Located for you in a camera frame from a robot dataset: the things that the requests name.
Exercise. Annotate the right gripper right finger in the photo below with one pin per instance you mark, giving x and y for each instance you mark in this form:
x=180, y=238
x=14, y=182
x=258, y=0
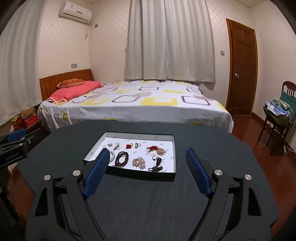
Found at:
x=247, y=218

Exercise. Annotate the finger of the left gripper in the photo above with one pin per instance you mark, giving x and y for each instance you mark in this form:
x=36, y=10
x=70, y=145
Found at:
x=16, y=138

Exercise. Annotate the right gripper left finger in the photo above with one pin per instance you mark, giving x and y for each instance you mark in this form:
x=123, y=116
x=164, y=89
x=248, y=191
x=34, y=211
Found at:
x=60, y=210

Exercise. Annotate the rose gold bead jewelry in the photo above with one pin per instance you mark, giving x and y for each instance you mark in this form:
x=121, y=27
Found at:
x=161, y=151

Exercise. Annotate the red knot gold charm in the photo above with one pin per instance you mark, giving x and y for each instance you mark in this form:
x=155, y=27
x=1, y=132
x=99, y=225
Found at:
x=152, y=148

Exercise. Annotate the dark green jewelry tray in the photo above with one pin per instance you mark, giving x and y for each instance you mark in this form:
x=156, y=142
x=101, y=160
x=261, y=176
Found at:
x=137, y=163

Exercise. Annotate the yellow gift box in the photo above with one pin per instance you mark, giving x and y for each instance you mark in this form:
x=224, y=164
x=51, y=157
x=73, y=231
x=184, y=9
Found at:
x=16, y=120

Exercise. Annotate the red gift box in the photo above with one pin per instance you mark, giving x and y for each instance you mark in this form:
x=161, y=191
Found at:
x=30, y=121

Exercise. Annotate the brown teddy bear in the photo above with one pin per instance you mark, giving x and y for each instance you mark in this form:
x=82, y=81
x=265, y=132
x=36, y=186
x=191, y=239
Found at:
x=27, y=113

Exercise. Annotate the pink pillow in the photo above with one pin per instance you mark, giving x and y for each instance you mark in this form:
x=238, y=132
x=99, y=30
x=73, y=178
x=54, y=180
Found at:
x=68, y=93

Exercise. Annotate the bed with patterned sheet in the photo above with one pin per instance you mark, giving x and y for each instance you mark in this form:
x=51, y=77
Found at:
x=138, y=102

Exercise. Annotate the orange cushion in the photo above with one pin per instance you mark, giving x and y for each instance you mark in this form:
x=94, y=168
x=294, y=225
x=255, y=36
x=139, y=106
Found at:
x=70, y=83

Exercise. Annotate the white jade bangle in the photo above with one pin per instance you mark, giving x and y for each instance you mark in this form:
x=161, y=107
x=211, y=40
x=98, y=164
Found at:
x=111, y=156

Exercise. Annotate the silver leaf brooch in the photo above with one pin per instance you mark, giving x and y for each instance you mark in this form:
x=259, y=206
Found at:
x=116, y=147

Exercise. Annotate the small red flower brooch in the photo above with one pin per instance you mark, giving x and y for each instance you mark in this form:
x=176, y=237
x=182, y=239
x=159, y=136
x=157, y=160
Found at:
x=129, y=146

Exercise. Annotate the left side grey curtain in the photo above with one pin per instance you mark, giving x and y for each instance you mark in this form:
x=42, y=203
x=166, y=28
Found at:
x=20, y=87

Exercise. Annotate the pile of clothes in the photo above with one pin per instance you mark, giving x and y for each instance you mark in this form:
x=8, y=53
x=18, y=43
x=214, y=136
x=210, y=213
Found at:
x=283, y=107

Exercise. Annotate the white air conditioner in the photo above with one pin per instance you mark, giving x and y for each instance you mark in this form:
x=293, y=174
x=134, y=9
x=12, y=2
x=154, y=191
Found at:
x=75, y=12

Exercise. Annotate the wooden chair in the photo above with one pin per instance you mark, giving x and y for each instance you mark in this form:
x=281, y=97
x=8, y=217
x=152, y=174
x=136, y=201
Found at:
x=276, y=126

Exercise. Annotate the brown wooden door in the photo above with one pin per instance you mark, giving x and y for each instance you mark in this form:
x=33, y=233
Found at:
x=243, y=68

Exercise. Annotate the grey window curtain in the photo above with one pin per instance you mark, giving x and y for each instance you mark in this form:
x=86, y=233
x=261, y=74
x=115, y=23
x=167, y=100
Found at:
x=170, y=40

